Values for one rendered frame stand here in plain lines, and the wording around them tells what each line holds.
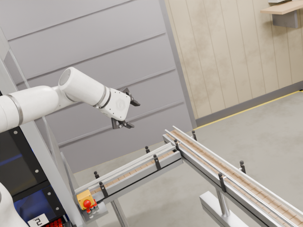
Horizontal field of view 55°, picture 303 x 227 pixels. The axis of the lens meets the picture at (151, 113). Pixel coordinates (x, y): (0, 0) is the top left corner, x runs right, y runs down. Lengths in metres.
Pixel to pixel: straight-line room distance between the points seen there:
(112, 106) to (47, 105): 0.26
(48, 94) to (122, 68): 2.68
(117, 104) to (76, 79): 0.19
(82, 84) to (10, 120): 0.26
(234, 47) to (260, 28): 0.40
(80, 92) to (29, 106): 0.20
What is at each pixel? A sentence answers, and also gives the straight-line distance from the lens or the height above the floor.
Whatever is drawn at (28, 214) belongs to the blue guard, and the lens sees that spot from 1.66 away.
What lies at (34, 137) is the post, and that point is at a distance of 1.47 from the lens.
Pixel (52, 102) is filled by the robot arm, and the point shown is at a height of 1.70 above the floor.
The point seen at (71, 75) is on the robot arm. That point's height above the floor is 1.74.
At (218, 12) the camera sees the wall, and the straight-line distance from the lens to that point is 3.80.
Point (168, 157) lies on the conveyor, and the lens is 1.85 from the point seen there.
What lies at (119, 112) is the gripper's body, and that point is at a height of 1.54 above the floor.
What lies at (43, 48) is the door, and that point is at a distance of 3.51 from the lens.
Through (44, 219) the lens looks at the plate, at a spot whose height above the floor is 1.02.
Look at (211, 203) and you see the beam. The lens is 2.03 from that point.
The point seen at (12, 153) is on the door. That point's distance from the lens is 1.51.
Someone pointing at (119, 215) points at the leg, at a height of 0.70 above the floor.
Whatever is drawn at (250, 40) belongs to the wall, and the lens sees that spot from 4.03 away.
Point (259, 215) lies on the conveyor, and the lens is 1.42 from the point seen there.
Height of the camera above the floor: 1.93
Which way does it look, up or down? 23 degrees down
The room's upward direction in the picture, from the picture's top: 18 degrees counter-clockwise
